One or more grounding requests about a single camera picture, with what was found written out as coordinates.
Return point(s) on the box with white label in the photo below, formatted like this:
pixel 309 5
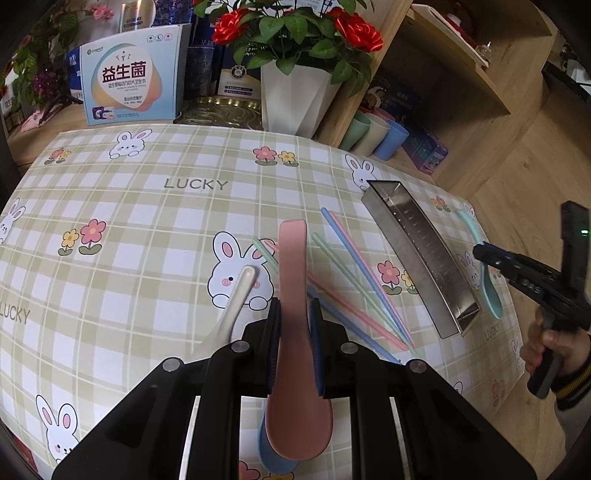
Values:
pixel 240 83

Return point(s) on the blue plastic spoon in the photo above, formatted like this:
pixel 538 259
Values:
pixel 270 457

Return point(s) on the beige plastic spoon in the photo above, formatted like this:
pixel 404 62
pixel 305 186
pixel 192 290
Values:
pixel 235 300

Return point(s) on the green cup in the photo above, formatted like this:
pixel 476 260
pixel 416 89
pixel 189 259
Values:
pixel 353 134

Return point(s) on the checked rabbit print tablecloth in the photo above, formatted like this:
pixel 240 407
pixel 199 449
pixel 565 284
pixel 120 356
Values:
pixel 161 254

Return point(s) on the dark blue tall box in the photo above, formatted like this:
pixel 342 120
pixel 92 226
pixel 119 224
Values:
pixel 203 60

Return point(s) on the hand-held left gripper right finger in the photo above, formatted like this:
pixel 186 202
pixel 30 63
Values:
pixel 316 350

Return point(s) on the gold patterned tray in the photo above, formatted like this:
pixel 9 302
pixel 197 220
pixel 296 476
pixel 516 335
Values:
pixel 217 113

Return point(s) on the dark box with moon picture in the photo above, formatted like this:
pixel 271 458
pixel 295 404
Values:
pixel 377 94

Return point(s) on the artificial red rose plant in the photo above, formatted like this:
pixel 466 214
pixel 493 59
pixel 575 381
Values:
pixel 277 27

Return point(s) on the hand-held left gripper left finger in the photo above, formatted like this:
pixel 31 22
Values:
pixel 274 350

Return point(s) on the person's right forearm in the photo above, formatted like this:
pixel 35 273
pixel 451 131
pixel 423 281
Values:
pixel 575 397

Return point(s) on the pink artificial flower plant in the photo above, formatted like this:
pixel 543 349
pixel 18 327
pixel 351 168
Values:
pixel 41 50

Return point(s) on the dark blue printed box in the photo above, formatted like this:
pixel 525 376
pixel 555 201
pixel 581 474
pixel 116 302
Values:
pixel 406 104

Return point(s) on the teal plastic spoon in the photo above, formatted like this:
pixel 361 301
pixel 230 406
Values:
pixel 490 297

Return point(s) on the blue and white printed box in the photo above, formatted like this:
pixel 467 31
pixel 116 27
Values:
pixel 129 78

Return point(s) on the person's right hand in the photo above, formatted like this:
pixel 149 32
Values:
pixel 577 346

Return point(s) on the white faceted flower pot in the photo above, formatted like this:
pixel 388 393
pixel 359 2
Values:
pixel 295 101

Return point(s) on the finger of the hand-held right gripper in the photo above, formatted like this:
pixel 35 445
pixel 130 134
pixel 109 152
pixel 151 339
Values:
pixel 494 261

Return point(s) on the pink plastic spoon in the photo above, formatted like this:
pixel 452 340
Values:
pixel 293 277

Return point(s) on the wooden shelf unit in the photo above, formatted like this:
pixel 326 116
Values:
pixel 438 115

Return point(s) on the purple printed box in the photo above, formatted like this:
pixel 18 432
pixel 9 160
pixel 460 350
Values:
pixel 427 150

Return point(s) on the beige cup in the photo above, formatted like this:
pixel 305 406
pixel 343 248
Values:
pixel 376 138

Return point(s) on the blue cup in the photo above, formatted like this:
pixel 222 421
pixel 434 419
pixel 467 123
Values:
pixel 392 143

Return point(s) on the stainless steel utensil tray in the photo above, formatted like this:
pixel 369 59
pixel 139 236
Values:
pixel 415 230

